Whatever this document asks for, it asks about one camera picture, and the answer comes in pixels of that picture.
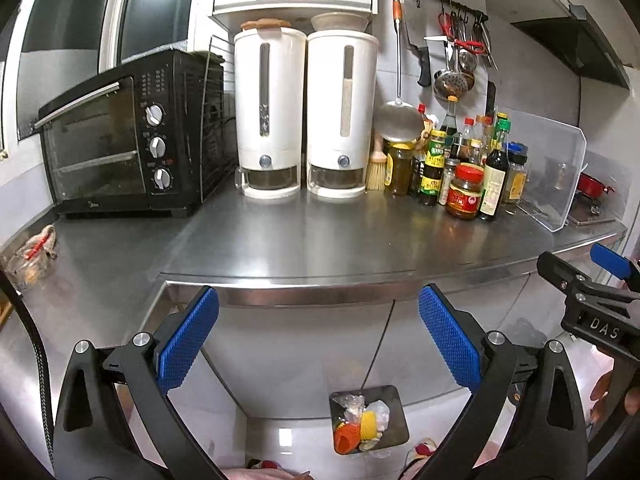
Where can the white ceramic bowl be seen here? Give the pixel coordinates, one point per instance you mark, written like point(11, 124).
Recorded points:
point(340, 21)

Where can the small black trash bin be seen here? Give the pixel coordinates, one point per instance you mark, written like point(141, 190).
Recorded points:
point(396, 410)

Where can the small red cap bottle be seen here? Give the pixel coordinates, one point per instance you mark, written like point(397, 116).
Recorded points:
point(468, 132)

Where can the gas stove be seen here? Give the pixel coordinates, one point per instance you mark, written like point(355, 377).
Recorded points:
point(595, 212)

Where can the pink slipper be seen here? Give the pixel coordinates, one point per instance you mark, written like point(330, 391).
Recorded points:
point(419, 455)
point(267, 466)

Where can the black toaster oven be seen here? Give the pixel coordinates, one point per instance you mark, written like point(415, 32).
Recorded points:
point(120, 140)

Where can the green label sauce bottle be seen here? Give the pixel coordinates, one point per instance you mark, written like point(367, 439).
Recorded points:
point(432, 180)

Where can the green cap bottle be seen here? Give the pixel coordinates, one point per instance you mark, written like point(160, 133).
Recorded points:
point(501, 127)

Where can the wooden bristle brush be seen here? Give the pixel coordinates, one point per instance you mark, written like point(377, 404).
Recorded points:
point(375, 172)

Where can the person's right hand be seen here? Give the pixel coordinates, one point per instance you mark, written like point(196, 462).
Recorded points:
point(602, 395)

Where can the clear plastic splash guard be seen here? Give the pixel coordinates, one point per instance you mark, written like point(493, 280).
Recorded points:
point(550, 160)

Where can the steel ladle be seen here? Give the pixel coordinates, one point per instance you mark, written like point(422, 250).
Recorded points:
point(468, 61)

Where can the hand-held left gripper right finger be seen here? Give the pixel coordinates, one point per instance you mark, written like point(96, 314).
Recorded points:
point(450, 345)

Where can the dark bottle beige label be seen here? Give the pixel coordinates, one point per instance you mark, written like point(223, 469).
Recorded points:
point(494, 185)

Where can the black range hood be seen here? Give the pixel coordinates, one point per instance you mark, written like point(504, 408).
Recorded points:
point(580, 45)

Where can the amber oil bottle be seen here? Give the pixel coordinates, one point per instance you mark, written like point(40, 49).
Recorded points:
point(398, 170)

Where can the white grain dispenser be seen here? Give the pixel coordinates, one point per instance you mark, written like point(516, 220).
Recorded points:
point(342, 110)
point(270, 110)

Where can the cork lid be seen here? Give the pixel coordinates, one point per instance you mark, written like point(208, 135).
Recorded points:
point(265, 23)

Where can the red lid sauce jar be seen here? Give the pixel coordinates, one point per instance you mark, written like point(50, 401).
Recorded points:
point(465, 192)

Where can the clear plastic bag on counter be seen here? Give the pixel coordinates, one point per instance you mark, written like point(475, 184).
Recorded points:
point(15, 270)

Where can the silver cap spice shaker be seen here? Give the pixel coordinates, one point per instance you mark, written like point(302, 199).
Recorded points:
point(448, 180)

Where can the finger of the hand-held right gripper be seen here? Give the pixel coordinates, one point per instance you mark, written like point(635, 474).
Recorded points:
point(610, 260)
point(560, 272)

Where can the orange cap bottle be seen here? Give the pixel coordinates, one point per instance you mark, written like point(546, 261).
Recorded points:
point(484, 127)

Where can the red cap seasoning bottle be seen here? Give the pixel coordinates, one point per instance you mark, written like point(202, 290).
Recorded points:
point(423, 117)

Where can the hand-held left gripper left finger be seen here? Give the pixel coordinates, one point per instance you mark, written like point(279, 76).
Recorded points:
point(187, 345)

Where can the red pot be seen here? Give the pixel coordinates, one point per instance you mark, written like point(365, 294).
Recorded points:
point(592, 184)

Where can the steel slotted spoon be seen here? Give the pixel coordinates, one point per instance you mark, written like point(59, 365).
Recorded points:
point(450, 83)

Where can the blue cap spice jar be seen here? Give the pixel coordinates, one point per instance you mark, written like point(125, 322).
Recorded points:
point(515, 180)

